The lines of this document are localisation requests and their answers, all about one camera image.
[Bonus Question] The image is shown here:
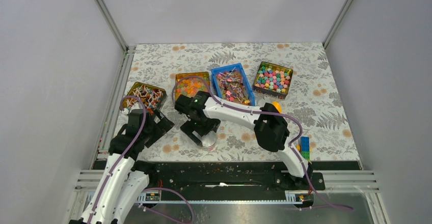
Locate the tin of orange gummies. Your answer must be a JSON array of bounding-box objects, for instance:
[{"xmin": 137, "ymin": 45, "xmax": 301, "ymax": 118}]
[{"xmin": 174, "ymin": 71, "xmax": 210, "ymax": 100}]

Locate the blue plastic candy bin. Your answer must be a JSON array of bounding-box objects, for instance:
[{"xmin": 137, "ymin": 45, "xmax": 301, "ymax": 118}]
[{"xmin": 211, "ymin": 63, "xmax": 255, "ymax": 106}]

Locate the yellow plastic scoop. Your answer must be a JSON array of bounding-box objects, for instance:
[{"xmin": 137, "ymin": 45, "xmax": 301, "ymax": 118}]
[{"xmin": 272, "ymin": 101, "xmax": 282, "ymax": 114}]

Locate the floral table cloth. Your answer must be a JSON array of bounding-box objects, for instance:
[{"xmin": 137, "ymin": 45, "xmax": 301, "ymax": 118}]
[{"xmin": 111, "ymin": 42, "xmax": 361, "ymax": 163}]

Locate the colourful toy block train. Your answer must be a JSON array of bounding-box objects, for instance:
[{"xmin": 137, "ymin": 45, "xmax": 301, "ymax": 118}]
[{"xmin": 297, "ymin": 136, "xmax": 310, "ymax": 161}]

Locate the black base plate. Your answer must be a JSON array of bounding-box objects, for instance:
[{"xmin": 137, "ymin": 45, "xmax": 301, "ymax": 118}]
[{"xmin": 93, "ymin": 161, "xmax": 362, "ymax": 202}]

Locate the clear glass jar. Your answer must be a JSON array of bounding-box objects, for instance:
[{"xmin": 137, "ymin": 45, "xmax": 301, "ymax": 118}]
[{"xmin": 201, "ymin": 131, "xmax": 218, "ymax": 149}]

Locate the tin of lollipops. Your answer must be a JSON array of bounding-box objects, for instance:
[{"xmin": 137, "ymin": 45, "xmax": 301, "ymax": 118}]
[{"xmin": 126, "ymin": 81, "xmax": 167, "ymax": 110}]

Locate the grey slotted cable duct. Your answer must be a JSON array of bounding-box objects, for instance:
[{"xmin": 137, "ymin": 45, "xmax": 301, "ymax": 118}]
[{"xmin": 134, "ymin": 192, "xmax": 304, "ymax": 205}]

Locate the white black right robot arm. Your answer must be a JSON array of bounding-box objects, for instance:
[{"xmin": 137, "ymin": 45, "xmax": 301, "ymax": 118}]
[{"xmin": 174, "ymin": 91, "xmax": 314, "ymax": 190}]

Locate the tin of star candies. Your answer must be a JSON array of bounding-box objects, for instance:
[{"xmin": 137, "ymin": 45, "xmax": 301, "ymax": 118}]
[{"xmin": 252, "ymin": 62, "xmax": 293, "ymax": 100}]

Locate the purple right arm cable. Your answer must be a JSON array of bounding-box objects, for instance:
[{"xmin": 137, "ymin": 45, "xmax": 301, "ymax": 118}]
[{"xmin": 171, "ymin": 75, "xmax": 355, "ymax": 213}]

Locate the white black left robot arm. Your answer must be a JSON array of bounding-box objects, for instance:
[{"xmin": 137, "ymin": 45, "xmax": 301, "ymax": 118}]
[{"xmin": 69, "ymin": 108, "xmax": 174, "ymax": 223}]

